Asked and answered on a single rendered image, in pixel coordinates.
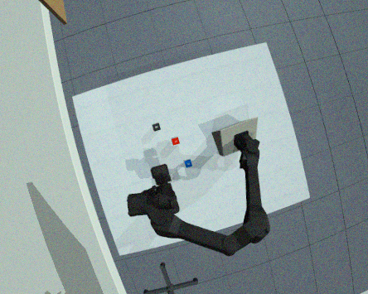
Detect small red block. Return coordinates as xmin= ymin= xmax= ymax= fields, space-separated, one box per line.
xmin=172 ymin=137 xmax=179 ymax=145

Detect blue block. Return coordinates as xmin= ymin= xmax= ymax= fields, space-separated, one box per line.
xmin=184 ymin=160 xmax=192 ymax=168

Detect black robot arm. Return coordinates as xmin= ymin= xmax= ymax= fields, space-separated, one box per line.
xmin=127 ymin=130 xmax=270 ymax=256

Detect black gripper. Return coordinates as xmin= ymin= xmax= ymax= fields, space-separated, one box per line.
xmin=150 ymin=164 xmax=180 ymax=214

